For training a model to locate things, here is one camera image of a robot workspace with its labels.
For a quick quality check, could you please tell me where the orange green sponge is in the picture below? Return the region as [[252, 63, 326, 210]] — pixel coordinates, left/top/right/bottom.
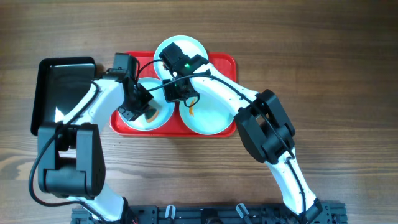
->
[[144, 106, 159, 123]]

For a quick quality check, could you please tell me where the light blue plate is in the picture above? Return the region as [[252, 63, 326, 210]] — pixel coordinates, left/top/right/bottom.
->
[[154, 35, 208, 80], [179, 94, 233, 135], [116, 77, 175, 131]]

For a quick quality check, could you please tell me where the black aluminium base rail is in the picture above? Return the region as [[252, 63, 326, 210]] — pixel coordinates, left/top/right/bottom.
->
[[70, 202, 348, 224]]

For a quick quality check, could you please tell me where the light blue plate top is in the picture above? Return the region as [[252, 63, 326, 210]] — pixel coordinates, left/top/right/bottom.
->
[[154, 35, 208, 80]]

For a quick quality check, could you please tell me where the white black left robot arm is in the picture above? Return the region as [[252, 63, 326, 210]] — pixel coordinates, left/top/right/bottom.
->
[[28, 53, 152, 223]]

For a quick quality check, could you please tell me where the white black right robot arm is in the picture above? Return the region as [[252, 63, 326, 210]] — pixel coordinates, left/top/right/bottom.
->
[[157, 42, 322, 223]]

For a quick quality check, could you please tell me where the red plastic tray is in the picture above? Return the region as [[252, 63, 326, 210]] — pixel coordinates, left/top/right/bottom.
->
[[109, 51, 237, 138]]

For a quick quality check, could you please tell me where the black water basin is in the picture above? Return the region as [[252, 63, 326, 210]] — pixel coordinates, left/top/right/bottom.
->
[[30, 57, 96, 136]]

